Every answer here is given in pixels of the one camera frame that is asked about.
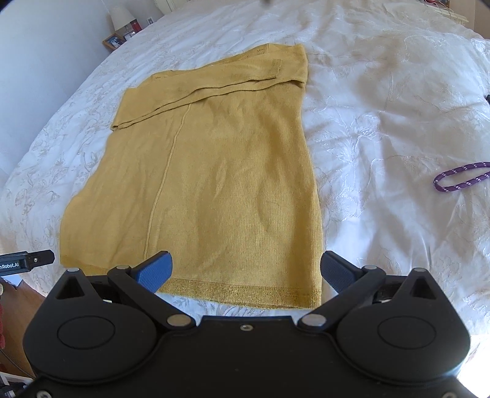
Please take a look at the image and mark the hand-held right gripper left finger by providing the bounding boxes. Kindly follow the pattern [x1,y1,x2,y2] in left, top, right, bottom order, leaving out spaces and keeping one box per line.
[47,250,198,332]

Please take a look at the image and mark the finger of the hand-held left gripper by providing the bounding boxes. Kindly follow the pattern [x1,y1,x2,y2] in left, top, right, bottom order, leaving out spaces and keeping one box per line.
[25,250,55,269]

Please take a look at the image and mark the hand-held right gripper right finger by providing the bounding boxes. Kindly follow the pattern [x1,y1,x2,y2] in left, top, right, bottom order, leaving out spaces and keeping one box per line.
[296,250,445,332]

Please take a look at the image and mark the yellow knit sweater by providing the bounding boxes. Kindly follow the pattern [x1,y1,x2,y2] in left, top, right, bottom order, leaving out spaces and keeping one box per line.
[59,43,324,310]

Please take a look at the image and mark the bed with white embroidered bedspread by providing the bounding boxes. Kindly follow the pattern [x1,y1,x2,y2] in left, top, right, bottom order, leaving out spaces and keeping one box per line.
[0,0,490,347]

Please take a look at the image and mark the white table lamp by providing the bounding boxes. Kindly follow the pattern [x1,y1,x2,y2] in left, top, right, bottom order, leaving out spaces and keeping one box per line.
[110,4,133,32]

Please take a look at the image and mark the cream bedside table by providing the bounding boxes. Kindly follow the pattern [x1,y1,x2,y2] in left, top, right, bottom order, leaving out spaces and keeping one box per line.
[419,0,471,24]

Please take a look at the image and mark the purple rope lanyard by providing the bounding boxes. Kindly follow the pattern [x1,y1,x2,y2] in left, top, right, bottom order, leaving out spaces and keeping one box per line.
[433,162,490,193]

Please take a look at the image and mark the wooden photo frame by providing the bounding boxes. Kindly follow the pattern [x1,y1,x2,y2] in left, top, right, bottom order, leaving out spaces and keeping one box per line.
[102,33,125,53]

